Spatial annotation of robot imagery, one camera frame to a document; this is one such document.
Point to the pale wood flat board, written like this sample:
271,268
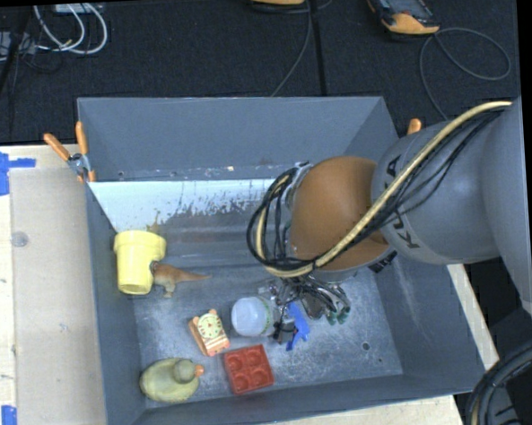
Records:
51,301

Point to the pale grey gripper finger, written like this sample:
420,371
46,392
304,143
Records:
273,294
284,330

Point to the blue plastic toy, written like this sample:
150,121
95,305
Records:
300,325

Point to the yellow-green rubber duck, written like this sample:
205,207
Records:
168,383

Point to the yellow plastic cup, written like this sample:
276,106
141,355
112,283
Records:
136,260

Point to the orange toy clock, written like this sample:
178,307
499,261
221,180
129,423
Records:
209,332

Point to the red square building block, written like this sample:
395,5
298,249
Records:
248,370

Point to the brown toy dinosaur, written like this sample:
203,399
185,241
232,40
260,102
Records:
173,274

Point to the grey metal bin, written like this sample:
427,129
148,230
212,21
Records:
261,131

